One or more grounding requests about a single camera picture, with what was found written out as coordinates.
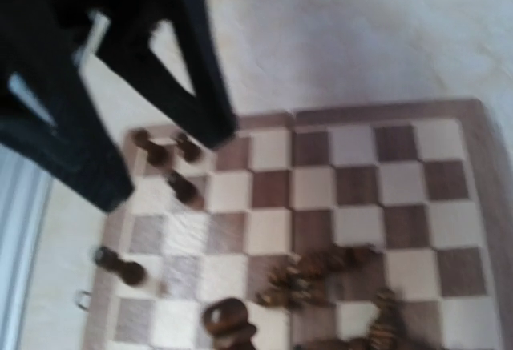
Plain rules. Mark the dark pawn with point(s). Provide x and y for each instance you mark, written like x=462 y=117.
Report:
x=157 y=155
x=189 y=151
x=186 y=192

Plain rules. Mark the dark chess piece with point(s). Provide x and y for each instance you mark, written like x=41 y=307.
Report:
x=226 y=321

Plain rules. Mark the dark pawn front left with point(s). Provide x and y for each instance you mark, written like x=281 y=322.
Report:
x=157 y=155

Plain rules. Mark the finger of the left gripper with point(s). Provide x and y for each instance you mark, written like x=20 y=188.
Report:
x=205 y=113

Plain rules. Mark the wooden chess board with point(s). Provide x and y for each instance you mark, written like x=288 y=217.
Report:
x=425 y=183

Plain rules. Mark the dark pawn front centre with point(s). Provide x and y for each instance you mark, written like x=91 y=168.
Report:
x=186 y=192

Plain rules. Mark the dark king lying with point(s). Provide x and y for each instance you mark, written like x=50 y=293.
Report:
x=303 y=279

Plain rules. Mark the dark rook corner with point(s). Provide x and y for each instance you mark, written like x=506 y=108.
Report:
x=130 y=272

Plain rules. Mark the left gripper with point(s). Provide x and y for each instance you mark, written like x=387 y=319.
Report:
x=73 y=144

